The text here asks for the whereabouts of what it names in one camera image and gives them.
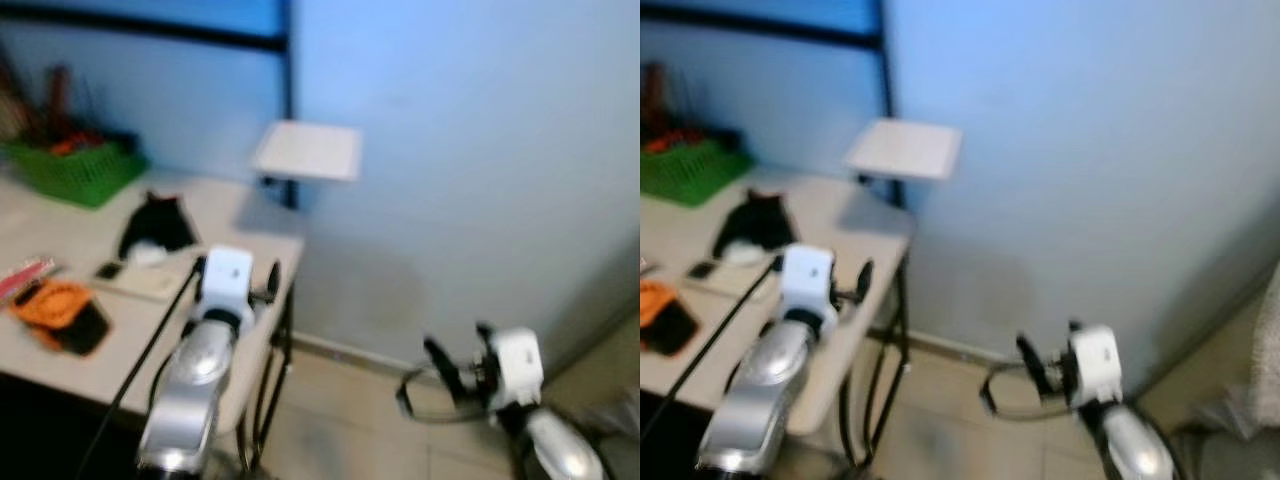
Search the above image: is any pink striped packet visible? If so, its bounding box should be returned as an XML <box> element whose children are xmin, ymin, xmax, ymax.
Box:
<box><xmin>0</xmin><ymin>258</ymin><xmax>56</xmax><ymax>301</ymax></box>

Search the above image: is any black plush toy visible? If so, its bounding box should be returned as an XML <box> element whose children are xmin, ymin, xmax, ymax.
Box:
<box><xmin>712</xmin><ymin>190</ymin><xmax>799</xmax><ymax>263</ymax></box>
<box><xmin>118</xmin><ymin>192</ymin><xmax>199</xmax><ymax>263</ymax></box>

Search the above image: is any beige flat pad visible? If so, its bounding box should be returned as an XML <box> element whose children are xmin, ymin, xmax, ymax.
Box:
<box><xmin>100</xmin><ymin>262</ymin><xmax>189</xmax><ymax>301</ymax></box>
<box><xmin>700</xmin><ymin>262</ymin><xmax>776</xmax><ymax>301</ymax></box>

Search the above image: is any white table with black legs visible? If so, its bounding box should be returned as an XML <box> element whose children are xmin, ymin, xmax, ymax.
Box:
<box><xmin>640</xmin><ymin>168</ymin><xmax>913</xmax><ymax>471</ymax></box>
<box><xmin>0</xmin><ymin>170</ymin><xmax>306</xmax><ymax>471</ymax></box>

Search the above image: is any white square panel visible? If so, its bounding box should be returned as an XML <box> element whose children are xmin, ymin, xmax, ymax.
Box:
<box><xmin>845</xmin><ymin>118</ymin><xmax>964</xmax><ymax>183</ymax></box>
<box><xmin>250</xmin><ymin>122</ymin><xmax>363</xmax><ymax>183</ymax></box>

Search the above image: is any tall brown bottle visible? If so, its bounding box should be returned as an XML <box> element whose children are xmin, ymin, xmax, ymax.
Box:
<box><xmin>45</xmin><ymin>65</ymin><xmax>76</xmax><ymax>141</ymax></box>
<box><xmin>645</xmin><ymin>62</ymin><xmax>669</xmax><ymax>141</ymax></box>

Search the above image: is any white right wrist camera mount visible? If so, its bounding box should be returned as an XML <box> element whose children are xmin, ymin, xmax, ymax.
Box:
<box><xmin>1068</xmin><ymin>325</ymin><xmax>1123</xmax><ymax>406</ymax></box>
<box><xmin>488</xmin><ymin>327</ymin><xmax>546</xmax><ymax>411</ymax></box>

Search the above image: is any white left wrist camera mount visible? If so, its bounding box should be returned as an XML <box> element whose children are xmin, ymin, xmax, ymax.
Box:
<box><xmin>780</xmin><ymin>245</ymin><xmax>836</xmax><ymax>319</ymax></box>
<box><xmin>200</xmin><ymin>247</ymin><xmax>256</xmax><ymax>321</ymax></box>

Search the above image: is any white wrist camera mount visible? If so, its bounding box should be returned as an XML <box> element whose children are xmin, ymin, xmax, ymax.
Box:
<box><xmin>488</xmin><ymin>327</ymin><xmax>546</xmax><ymax>411</ymax></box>
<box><xmin>780</xmin><ymin>245</ymin><xmax>836</xmax><ymax>319</ymax></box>
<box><xmin>1068</xmin><ymin>325</ymin><xmax>1123</xmax><ymax>406</ymax></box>
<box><xmin>200</xmin><ymin>247</ymin><xmax>256</xmax><ymax>321</ymax></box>

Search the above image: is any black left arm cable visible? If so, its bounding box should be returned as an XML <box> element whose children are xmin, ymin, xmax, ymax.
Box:
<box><xmin>75</xmin><ymin>258</ymin><xmax>206</xmax><ymax>480</ymax></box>
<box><xmin>640</xmin><ymin>258</ymin><xmax>783</xmax><ymax>441</ymax></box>

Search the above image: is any orange and black pouch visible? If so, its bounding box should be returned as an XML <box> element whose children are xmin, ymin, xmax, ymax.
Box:
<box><xmin>640</xmin><ymin>280</ymin><xmax>701</xmax><ymax>356</ymax></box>
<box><xmin>8</xmin><ymin>280</ymin><xmax>111</xmax><ymax>356</ymax></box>

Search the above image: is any black metal frame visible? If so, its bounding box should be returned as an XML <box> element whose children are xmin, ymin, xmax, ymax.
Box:
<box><xmin>640</xmin><ymin>0</ymin><xmax>898</xmax><ymax>211</ymax></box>
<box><xmin>0</xmin><ymin>0</ymin><xmax>299</xmax><ymax>211</ymax></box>

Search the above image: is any green plastic basket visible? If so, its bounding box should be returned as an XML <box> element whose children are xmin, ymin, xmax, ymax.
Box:
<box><xmin>640</xmin><ymin>138</ymin><xmax>753</xmax><ymax>208</ymax></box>
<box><xmin>0</xmin><ymin>138</ymin><xmax>151</xmax><ymax>209</ymax></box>

